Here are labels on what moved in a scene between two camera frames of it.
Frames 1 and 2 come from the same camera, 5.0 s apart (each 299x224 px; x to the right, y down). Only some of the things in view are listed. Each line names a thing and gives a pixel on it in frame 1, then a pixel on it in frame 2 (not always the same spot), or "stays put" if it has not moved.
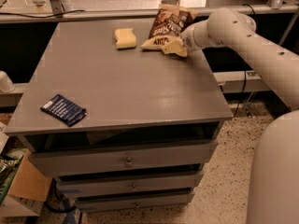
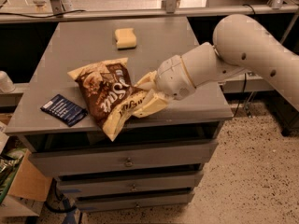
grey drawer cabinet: x=118 y=126 stays put
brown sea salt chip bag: x=167 y=26 to x=109 y=92
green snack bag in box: x=10 y=161 stays put
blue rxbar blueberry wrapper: x=64 y=110 stays put
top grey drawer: x=63 y=163 stays put
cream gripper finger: x=177 y=48 to x=152 y=105
